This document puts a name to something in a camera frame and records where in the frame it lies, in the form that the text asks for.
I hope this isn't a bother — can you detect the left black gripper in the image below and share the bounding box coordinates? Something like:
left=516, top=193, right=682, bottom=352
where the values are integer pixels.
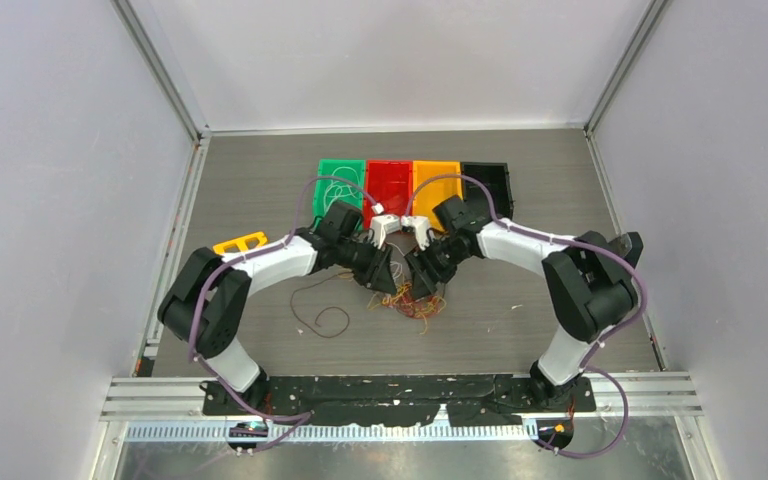
left=335, top=236, right=396, bottom=294

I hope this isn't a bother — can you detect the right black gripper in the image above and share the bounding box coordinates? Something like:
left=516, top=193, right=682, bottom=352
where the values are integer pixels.
left=406, top=234, right=471, bottom=301

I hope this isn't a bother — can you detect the coloured wire bundle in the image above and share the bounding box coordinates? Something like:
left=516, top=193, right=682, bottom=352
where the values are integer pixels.
left=365, top=245, right=449, bottom=336

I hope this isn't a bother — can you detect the white wire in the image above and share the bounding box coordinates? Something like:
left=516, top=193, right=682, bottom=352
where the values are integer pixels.
left=320, top=165, right=365, bottom=213

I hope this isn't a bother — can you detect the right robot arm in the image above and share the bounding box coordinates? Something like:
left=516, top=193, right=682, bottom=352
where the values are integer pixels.
left=400, top=196, right=644, bottom=411

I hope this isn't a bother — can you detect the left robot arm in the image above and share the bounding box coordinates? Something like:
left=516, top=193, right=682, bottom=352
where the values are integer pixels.
left=157, top=201, right=401, bottom=414

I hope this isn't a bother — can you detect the yellow plastic bin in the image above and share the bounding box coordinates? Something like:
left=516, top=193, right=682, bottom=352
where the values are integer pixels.
left=411, top=160, right=463, bottom=232

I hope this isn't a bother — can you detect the red plastic bin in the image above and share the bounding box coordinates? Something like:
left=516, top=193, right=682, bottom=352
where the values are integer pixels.
left=365, top=159, right=413, bottom=215

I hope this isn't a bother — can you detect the green plastic bin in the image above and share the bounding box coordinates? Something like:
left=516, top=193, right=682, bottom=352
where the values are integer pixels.
left=312, top=158, right=366, bottom=224

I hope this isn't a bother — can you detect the yellow triangular plastic piece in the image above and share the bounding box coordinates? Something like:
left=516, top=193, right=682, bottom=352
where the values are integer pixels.
left=212, top=231, right=269, bottom=255

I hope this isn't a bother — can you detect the black plastic bin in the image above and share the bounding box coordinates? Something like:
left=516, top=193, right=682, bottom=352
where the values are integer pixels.
left=461, top=162, right=514, bottom=219

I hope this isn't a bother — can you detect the black clear-topped device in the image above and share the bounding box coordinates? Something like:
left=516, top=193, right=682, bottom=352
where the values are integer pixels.
left=609, top=231, right=644, bottom=268

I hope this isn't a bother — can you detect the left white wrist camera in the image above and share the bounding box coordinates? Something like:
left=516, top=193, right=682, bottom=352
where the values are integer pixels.
left=369, top=203, right=401, bottom=250

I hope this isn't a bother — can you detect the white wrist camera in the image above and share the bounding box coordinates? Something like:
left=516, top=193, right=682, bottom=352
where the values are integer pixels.
left=400, top=215, right=434, bottom=251
left=369, top=203, right=401, bottom=250

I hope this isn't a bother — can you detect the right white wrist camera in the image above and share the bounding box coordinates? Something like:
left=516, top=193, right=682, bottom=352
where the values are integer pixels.
left=400, top=215, right=434, bottom=251

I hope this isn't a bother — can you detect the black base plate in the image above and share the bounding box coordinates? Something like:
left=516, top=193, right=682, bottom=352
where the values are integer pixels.
left=201, top=374, right=596, bottom=427

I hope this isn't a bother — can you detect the slotted cable duct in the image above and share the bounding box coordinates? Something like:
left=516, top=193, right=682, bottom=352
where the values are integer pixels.
left=125, top=419, right=539, bottom=443

